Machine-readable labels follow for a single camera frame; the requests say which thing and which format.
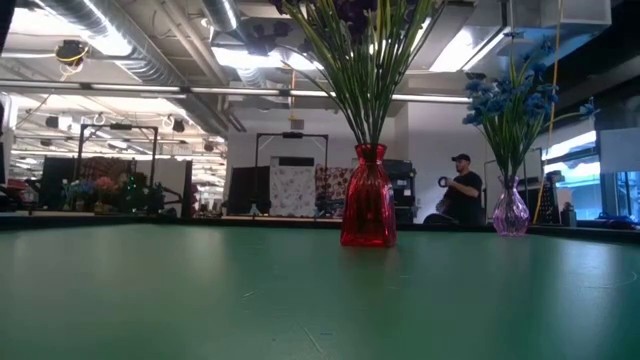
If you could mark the person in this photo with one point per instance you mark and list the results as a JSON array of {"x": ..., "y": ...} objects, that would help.
[{"x": 465, "y": 192}]

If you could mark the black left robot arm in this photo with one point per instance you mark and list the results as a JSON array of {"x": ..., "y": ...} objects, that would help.
[{"x": 5, "y": 22}]

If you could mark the black monitor panel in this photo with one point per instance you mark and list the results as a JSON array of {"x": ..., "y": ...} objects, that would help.
[{"x": 247, "y": 190}]

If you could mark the red ribbed glass vase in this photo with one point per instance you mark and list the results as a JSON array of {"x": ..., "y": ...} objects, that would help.
[{"x": 369, "y": 210}]

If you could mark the black perforated panel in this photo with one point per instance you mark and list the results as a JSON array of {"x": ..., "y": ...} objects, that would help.
[{"x": 549, "y": 202}]

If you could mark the black equipment stack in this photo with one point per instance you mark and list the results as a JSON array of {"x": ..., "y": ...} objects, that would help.
[{"x": 405, "y": 185}]

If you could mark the black robot with green lights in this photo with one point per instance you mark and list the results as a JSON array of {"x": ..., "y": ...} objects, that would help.
[{"x": 140, "y": 192}]

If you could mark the silver ventilation duct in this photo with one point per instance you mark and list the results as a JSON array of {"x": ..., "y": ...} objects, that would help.
[{"x": 150, "y": 70}]

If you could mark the pale blue flower bouquet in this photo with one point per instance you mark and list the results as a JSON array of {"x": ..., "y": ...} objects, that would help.
[{"x": 80, "y": 189}]

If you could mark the long ceiling light bar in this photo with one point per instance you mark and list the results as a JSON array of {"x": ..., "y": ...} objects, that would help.
[{"x": 150, "y": 88}]

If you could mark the red floral print cloth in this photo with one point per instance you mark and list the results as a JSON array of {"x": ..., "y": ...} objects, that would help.
[{"x": 334, "y": 182}]

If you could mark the purple ribbed glass vase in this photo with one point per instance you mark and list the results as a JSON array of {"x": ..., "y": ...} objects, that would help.
[{"x": 511, "y": 215}]

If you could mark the blue cloth heap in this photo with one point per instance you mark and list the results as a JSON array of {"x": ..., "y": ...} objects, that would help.
[{"x": 620, "y": 221}]

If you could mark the green table mat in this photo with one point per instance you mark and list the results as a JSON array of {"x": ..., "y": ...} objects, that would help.
[{"x": 250, "y": 290}]

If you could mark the pink flower bouquet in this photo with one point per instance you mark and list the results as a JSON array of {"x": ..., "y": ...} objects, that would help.
[{"x": 105, "y": 185}]

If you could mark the white framed partition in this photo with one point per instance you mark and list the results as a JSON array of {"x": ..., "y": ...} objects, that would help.
[{"x": 535, "y": 165}]

